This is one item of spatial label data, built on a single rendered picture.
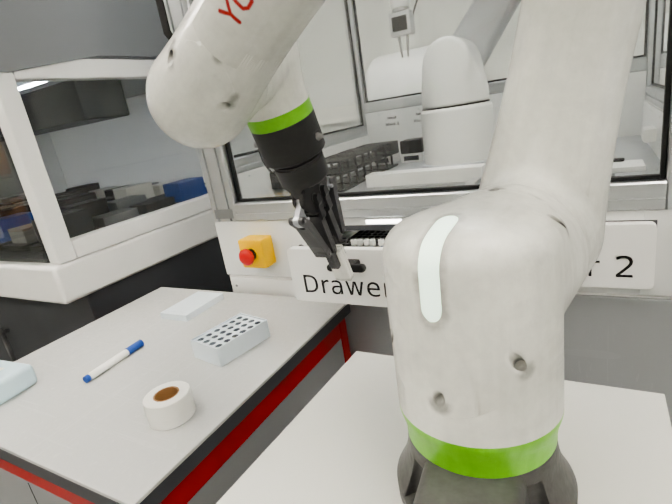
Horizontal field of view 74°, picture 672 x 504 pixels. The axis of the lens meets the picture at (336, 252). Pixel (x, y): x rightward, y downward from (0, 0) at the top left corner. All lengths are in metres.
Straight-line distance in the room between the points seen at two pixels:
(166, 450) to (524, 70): 0.63
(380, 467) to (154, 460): 0.34
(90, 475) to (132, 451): 0.06
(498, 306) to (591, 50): 0.23
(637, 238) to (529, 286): 0.55
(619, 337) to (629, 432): 0.41
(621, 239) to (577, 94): 0.44
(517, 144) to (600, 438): 0.29
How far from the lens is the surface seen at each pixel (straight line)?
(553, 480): 0.42
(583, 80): 0.44
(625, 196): 0.85
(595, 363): 0.97
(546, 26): 0.45
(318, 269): 0.86
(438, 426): 0.36
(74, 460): 0.79
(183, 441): 0.72
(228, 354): 0.87
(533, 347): 0.33
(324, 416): 0.56
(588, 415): 0.56
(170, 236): 1.54
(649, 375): 0.98
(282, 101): 0.60
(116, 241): 1.42
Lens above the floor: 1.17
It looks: 17 degrees down
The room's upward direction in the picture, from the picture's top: 9 degrees counter-clockwise
